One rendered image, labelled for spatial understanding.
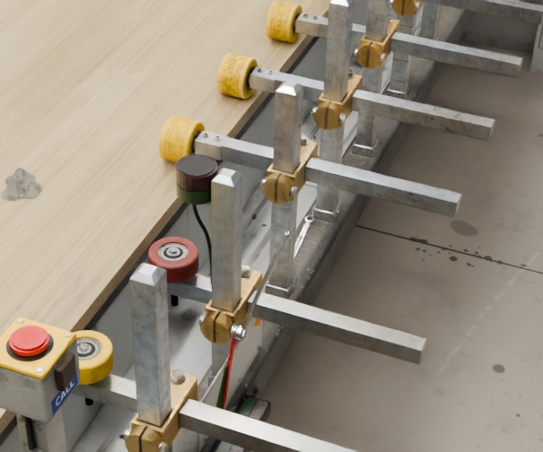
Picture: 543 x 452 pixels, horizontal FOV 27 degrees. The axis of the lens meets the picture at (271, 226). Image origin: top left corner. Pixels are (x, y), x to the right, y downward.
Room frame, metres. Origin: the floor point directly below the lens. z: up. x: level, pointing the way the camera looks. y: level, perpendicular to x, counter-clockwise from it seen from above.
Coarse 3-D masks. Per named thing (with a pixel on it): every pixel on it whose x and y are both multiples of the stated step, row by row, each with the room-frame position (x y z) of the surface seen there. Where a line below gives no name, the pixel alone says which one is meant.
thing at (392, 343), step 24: (168, 288) 1.37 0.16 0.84; (192, 288) 1.36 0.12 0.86; (264, 312) 1.32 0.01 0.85; (288, 312) 1.31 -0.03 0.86; (312, 312) 1.31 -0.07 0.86; (336, 336) 1.28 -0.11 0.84; (360, 336) 1.26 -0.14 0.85; (384, 336) 1.26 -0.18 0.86; (408, 336) 1.26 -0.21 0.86; (408, 360) 1.24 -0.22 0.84
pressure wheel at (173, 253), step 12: (168, 240) 1.42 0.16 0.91; (180, 240) 1.42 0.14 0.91; (156, 252) 1.38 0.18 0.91; (168, 252) 1.39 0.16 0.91; (180, 252) 1.39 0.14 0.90; (192, 252) 1.39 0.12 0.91; (156, 264) 1.36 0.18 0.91; (168, 264) 1.36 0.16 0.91; (180, 264) 1.36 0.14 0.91; (192, 264) 1.37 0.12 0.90; (168, 276) 1.35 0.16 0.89; (180, 276) 1.35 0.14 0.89; (192, 276) 1.36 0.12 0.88
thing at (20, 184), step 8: (16, 176) 1.58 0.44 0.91; (24, 176) 1.56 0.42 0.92; (32, 176) 1.58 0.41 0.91; (8, 184) 1.56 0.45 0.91; (16, 184) 1.54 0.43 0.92; (24, 184) 1.55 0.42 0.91; (32, 184) 1.54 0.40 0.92; (40, 184) 1.56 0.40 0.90; (8, 192) 1.53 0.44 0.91; (16, 192) 1.53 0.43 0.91; (24, 192) 1.53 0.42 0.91; (32, 192) 1.53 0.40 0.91; (16, 200) 1.52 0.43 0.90
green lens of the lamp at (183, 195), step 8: (176, 184) 1.32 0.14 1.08; (176, 192) 1.32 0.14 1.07; (184, 192) 1.30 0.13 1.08; (192, 192) 1.30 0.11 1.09; (200, 192) 1.30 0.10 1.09; (208, 192) 1.31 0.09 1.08; (184, 200) 1.30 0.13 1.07; (192, 200) 1.30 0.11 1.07; (200, 200) 1.30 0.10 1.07; (208, 200) 1.31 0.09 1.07
